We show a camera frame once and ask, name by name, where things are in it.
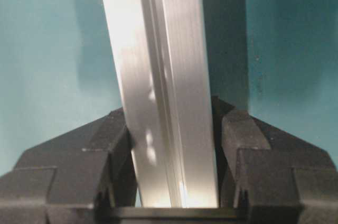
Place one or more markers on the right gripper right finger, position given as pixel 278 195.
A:
pixel 271 175

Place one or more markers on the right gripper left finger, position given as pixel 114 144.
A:
pixel 70 178

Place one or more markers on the silver aluminium extrusion rail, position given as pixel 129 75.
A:
pixel 160 57

